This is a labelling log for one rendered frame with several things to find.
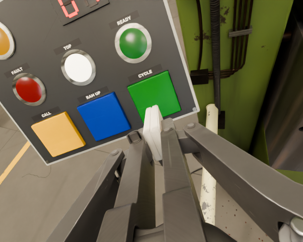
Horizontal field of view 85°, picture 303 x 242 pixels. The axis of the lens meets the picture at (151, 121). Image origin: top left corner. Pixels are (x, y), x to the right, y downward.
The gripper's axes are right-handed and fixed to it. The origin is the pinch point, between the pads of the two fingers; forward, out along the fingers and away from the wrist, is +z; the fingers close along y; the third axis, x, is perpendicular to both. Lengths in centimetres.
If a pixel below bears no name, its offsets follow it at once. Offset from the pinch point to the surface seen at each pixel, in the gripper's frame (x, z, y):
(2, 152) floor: -30, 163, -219
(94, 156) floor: -56, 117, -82
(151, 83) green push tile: 2.8, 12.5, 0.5
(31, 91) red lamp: 9.1, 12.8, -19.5
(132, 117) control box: -1.9, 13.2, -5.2
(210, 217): -39.7, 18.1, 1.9
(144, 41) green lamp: 9.2, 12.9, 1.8
